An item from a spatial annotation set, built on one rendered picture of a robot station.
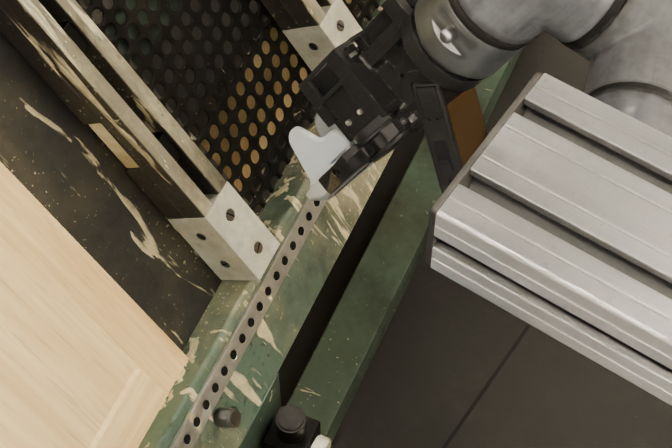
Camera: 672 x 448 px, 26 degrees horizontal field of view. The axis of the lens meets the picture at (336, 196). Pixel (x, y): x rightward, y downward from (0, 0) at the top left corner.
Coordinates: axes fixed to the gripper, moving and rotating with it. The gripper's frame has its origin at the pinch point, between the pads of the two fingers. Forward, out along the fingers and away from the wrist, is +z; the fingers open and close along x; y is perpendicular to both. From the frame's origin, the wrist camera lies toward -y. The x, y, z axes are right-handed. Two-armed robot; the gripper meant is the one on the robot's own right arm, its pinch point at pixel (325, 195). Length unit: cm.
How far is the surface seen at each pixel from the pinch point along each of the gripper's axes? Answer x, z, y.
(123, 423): -15, 67, -3
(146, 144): -28, 47, 21
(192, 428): -21, 66, -8
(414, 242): -117, 110, -9
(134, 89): -30, 44, 27
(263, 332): -38, 64, -5
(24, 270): -10, 56, 17
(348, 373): -89, 116, -19
